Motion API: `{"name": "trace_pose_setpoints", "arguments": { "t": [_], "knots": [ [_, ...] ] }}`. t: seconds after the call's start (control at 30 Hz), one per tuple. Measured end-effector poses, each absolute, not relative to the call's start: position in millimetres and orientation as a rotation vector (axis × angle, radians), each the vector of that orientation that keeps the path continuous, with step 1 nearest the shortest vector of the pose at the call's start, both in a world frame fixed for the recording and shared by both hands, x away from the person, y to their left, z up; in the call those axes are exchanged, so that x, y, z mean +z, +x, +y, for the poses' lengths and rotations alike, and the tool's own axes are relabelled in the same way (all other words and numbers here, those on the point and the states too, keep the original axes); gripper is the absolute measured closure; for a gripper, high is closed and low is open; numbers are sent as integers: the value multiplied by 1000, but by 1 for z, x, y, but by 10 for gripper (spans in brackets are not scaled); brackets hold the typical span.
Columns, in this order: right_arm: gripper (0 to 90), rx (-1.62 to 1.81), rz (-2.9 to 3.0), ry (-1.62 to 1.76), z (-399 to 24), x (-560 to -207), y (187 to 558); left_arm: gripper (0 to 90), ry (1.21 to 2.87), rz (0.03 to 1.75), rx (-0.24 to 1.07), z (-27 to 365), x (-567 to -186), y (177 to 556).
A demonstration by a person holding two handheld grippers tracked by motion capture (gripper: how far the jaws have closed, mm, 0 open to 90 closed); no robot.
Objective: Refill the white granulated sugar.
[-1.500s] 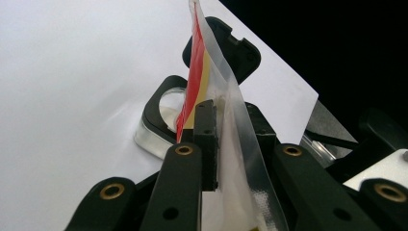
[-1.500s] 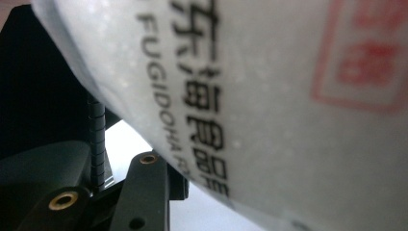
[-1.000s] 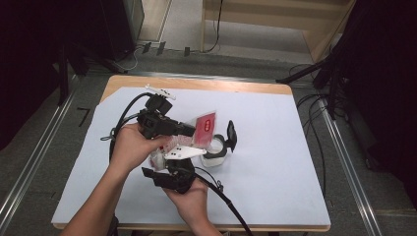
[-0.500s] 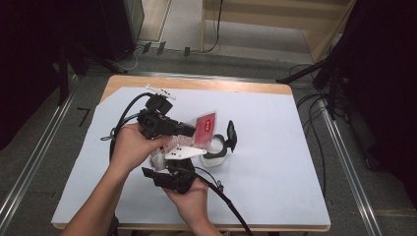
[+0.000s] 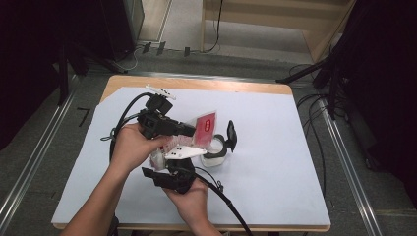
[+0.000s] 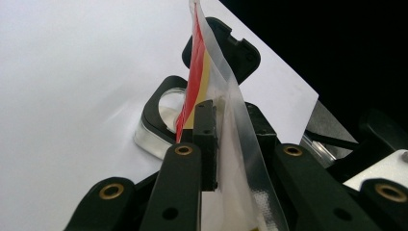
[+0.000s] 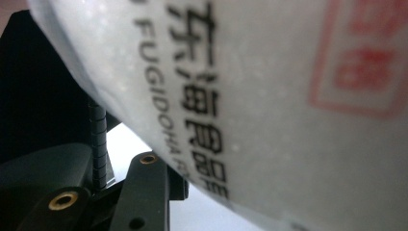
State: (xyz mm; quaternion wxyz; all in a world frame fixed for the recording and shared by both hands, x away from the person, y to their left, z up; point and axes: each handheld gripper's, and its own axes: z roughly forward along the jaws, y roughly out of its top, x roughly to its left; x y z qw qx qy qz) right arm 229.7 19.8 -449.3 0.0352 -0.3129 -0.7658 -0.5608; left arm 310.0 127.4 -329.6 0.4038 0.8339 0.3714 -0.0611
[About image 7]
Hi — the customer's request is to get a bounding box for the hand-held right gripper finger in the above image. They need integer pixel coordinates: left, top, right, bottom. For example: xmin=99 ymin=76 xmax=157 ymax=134
xmin=0 ymin=9 xmax=109 ymax=193

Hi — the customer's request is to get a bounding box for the red and white pouch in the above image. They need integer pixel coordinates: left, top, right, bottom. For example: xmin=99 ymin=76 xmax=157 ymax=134
xmin=27 ymin=0 xmax=408 ymax=231

